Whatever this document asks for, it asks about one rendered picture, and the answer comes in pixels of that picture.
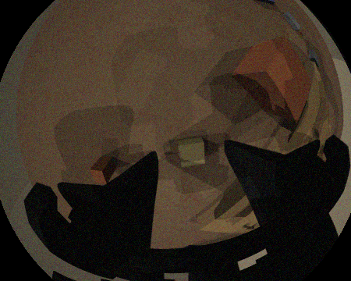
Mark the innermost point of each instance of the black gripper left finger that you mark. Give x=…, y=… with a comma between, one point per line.
x=127, y=200

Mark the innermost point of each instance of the tan puzzle board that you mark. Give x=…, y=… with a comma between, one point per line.
x=233, y=213

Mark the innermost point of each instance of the small orange block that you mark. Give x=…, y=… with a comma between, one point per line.
x=103, y=169

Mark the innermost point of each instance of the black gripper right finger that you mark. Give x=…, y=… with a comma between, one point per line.
x=266, y=176

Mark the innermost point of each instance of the pale yellow square block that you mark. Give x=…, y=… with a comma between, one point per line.
x=191, y=151

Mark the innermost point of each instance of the orange-brown cube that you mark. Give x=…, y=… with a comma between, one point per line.
x=273, y=74

